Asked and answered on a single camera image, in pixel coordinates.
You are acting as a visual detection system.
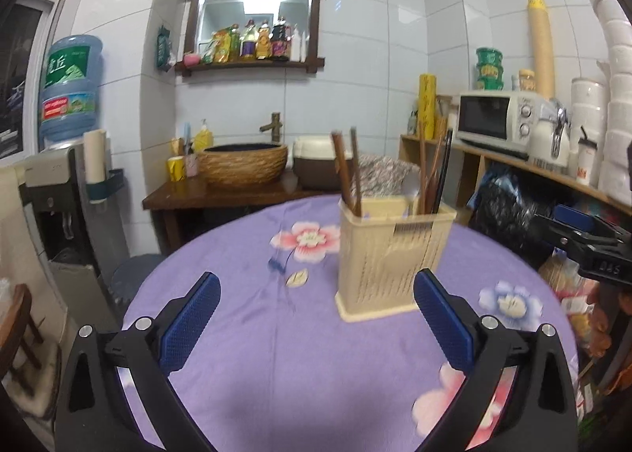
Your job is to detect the stack of white paper bowls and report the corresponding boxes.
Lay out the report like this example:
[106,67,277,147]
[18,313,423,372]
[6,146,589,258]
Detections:
[585,0,632,201]

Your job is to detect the white takeaway cup black lid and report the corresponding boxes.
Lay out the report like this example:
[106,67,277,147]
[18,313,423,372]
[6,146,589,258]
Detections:
[577,126,600,186]

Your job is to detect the dark wooden stool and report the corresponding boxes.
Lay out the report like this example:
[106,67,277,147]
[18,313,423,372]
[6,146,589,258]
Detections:
[0,284,47,398]

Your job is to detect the dark wooden vanity table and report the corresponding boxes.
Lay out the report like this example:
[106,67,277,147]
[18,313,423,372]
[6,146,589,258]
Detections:
[143,175,341,250]

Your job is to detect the wooden shelf unit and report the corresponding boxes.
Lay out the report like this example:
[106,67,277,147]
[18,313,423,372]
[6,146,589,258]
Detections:
[399,133,632,235]

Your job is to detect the yellow soap pump bottle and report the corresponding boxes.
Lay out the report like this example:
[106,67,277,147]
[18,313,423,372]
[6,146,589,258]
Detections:
[194,119,214,153]

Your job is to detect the tall stack of yellow cups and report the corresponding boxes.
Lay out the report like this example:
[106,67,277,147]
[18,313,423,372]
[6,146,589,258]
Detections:
[527,0,556,100]

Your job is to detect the woven pattern wash basin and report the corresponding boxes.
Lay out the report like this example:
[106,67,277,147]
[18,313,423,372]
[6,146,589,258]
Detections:
[197,143,288,186]

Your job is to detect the patterned chair cushion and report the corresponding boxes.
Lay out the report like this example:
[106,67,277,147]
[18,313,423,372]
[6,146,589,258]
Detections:
[355,153,420,198]

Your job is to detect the glass jar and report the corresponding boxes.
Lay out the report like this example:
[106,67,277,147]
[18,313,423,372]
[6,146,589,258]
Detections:
[434,96,452,139]

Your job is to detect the green hanging packet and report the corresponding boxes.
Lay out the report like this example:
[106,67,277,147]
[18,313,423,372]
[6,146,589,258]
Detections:
[157,26,171,70]

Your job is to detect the teal cup holder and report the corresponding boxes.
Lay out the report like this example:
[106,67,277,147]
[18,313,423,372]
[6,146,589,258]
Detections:
[89,168,126,204]

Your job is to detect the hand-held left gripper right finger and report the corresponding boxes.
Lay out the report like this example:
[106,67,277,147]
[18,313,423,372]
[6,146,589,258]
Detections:
[413,268,579,452]

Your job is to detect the beige perforated utensil holder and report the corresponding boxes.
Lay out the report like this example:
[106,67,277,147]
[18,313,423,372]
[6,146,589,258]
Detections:
[335,198,457,323]

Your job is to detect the dark soy sauce bottle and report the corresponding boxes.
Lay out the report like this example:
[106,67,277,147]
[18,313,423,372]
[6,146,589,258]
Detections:
[271,17,291,61]

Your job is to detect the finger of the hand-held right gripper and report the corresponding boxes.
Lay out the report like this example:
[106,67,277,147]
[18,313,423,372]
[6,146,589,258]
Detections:
[530,214,593,260]
[555,205,598,234]

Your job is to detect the white microwave oven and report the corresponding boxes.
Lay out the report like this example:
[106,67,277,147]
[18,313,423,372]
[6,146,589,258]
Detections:
[454,90,544,156]

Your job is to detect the yellow snack packet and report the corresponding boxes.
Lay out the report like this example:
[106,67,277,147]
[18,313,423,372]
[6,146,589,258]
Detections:
[202,28,232,64]

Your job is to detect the tall yellow box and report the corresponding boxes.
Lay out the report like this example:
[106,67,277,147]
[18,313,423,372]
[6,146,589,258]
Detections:
[419,74,438,139]

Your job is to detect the black plastic bag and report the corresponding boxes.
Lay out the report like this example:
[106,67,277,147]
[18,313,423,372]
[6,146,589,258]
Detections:
[469,166,549,260]

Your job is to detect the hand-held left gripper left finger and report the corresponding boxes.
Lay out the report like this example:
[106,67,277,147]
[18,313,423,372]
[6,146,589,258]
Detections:
[54,271,221,452]

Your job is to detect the black chopstick with gold tip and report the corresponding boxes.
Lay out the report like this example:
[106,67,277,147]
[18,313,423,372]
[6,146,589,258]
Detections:
[441,130,453,212]
[331,131,360,217]

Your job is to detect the brass faucet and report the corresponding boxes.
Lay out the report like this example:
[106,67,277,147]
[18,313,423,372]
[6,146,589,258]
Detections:
[259,112,283,145]

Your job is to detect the purple floral tablecloth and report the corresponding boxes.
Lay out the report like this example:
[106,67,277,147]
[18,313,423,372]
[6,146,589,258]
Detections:
[121,192,579,452]

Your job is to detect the blue water jug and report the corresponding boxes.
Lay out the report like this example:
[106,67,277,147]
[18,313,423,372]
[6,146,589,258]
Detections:
[38,34,104,141]

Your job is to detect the sliding window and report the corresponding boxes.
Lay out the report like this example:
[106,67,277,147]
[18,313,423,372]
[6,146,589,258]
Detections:
[0,0,65,161]

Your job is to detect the white electric kettle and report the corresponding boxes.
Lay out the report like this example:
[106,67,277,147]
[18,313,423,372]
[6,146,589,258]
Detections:
[528,101,574,166]

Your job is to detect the orange label bottle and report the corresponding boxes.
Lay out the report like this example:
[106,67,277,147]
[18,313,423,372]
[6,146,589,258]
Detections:
[256,21,272,60]

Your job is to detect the pile of colourful bags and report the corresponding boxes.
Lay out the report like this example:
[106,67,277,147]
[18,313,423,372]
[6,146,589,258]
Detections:
[538,254,632,413]

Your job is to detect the stack of white tubs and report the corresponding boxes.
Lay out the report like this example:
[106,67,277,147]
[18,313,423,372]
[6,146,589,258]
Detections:
[570,78,608,176]

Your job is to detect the bottle with dark cap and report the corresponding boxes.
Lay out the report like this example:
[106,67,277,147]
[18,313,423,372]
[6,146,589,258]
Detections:
[240,20,258,60]

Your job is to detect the wooden framed mirror shelf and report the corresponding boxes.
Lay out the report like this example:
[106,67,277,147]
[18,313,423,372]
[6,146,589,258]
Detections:
[174,0,328,80]

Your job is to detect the stack of white paper cups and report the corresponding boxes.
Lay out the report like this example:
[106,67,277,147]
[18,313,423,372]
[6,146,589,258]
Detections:
[83,128,107,186]

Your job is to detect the dark round bin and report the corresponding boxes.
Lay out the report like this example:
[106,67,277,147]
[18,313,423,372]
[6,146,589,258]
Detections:
[109,254,164,307]

